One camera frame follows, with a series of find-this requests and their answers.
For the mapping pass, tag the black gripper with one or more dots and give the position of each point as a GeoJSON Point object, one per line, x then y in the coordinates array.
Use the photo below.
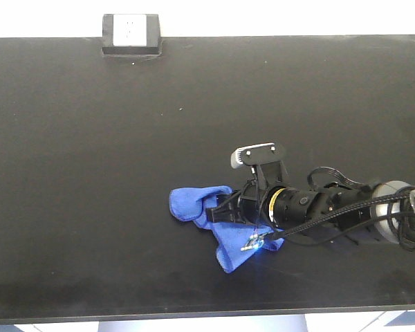
{"type": "Point", "coordinates": [269, 201]}

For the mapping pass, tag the blue cloth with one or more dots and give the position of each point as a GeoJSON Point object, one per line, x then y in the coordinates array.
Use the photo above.
{"type": "Point", "coordinates": [190, 204]}

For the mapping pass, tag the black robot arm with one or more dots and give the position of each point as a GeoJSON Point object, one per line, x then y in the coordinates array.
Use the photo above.
{"type": "Point", "coordinates": [335, 209]}

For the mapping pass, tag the black power outlet box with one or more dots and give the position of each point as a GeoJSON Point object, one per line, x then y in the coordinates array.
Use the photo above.
{"type": "Point", "coordinates": [131, 35]}

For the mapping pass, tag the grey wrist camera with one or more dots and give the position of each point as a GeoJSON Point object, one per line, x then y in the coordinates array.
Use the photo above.
{"type": "Point", "coordinates": [259, 154]}

